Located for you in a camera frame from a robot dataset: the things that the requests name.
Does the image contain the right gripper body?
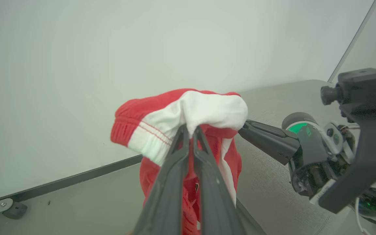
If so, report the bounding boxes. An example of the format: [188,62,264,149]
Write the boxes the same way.
[281,112,358,198]

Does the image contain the red cloth garment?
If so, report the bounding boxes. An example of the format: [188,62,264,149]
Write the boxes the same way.
[110,88,249,235]

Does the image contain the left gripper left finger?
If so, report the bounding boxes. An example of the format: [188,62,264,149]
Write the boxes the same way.
[133,124,190,235]

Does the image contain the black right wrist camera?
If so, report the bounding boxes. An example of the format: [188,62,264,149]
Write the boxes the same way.
[320,68,376,115]

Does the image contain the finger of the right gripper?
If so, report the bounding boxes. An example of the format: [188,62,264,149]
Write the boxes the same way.
[239,120,301,165]

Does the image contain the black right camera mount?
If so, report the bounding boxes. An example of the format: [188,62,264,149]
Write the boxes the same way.
[319,104,376,214]

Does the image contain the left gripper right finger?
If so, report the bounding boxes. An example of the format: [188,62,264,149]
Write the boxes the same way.
[193,126,247,235]

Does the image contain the grey fabric sofa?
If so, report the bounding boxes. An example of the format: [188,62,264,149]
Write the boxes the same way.
[234,79,376,235]

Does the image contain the grey partition edge strip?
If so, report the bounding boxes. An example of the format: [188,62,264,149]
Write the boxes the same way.
[328,0,376,83]

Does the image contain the black wall baseboard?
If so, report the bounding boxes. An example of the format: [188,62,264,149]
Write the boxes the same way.
[0,155,143,206]

